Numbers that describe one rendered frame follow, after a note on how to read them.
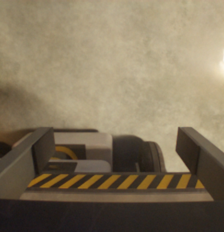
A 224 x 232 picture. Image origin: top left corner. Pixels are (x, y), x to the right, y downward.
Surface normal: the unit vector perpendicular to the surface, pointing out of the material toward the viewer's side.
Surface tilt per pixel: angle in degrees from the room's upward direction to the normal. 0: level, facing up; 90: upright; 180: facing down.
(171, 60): 0
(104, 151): 0
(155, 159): 54
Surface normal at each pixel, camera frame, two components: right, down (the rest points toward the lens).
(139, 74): -0.02, 0.28
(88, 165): -0.01, -0.96
